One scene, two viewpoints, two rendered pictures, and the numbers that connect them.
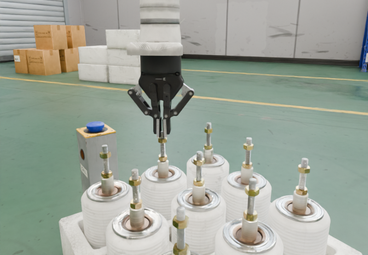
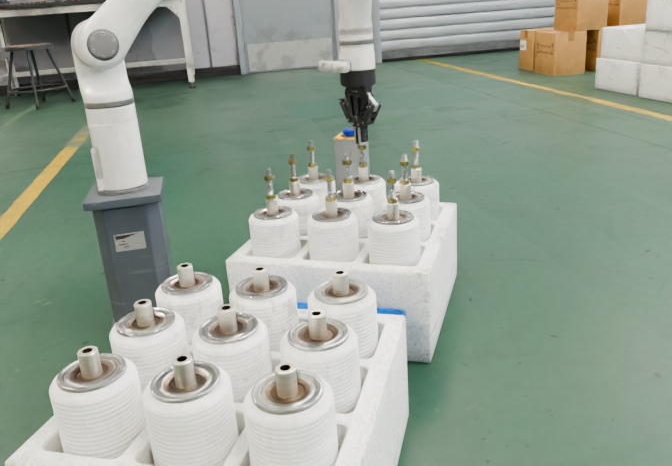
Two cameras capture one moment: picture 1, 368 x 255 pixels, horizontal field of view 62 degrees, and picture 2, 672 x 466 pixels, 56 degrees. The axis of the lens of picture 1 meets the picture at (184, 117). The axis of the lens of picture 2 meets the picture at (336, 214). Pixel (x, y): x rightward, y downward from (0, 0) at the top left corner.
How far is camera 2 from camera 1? 104 cm
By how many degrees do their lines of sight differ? 51
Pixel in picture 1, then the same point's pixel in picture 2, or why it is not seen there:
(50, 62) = (567, 52)
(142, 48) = (322, 66)
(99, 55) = (633, 43)
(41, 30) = not seen: outside the picture
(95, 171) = (341, 171)
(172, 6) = (352, 31)
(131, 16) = not seen: outside the picture
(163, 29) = (345, 49)
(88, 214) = not seen: hidden behind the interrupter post
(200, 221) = not seen: hidden behind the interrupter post
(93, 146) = (339, 148)
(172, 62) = (353, 77)
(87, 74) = (607, 78)
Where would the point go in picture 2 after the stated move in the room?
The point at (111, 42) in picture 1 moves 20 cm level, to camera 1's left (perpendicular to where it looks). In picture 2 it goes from (654, 20) to (618, 20)
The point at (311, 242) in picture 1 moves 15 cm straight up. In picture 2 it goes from (375, 239) to (371, 158)
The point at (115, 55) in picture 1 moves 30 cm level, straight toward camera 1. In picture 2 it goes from (656, 44) to (640, 50)
